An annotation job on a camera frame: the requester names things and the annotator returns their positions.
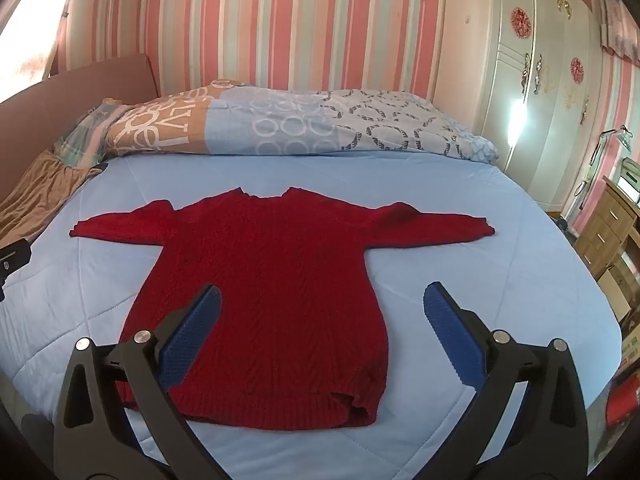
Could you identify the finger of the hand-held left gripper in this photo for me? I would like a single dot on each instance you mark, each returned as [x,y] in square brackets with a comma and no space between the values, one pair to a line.
[12,260]

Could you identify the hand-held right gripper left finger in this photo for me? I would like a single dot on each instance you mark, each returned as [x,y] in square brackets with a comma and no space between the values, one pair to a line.
[192,331]

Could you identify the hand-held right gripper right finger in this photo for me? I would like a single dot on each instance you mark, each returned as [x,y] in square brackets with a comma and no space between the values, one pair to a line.
[452,331]

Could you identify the red knitted sweater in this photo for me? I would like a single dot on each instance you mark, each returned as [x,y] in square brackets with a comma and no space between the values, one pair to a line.
[280,260]

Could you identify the light blue bed quilt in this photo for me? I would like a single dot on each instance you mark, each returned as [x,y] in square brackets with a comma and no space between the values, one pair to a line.
[450,285]

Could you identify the brown cloth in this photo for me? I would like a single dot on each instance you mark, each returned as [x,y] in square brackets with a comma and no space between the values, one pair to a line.
[35,195]

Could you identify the green striped pillow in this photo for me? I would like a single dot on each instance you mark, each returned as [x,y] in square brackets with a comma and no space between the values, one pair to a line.
[87,135]

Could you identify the cardboard box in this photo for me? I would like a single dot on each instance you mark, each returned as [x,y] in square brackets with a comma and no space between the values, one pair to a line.
[617,285]

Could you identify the brown headboard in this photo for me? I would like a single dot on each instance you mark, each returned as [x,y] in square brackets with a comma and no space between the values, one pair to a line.
[75,90]

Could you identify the red object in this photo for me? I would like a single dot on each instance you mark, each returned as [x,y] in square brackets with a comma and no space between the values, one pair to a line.
[625,402]

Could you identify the wooden drawer cabinet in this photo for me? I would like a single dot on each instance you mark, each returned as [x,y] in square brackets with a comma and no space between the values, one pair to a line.
[607,225]

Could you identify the folded patterned blue quilt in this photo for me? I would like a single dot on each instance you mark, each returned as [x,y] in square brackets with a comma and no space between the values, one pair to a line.
[280,125]

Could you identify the bright window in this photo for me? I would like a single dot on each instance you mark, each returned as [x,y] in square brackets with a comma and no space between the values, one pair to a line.
[25,35]

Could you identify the white wardrobe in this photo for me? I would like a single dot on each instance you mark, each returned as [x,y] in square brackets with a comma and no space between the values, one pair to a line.
[545,110]

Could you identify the desk lamp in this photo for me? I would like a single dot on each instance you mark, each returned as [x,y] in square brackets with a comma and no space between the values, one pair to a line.
[625,137]

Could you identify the red round wardrobe decoration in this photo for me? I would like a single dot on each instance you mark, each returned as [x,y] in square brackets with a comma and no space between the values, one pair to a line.
[577,70]
[520,23]

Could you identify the pink curtain valance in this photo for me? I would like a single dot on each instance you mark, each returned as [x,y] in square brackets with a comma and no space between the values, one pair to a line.
[620,25]

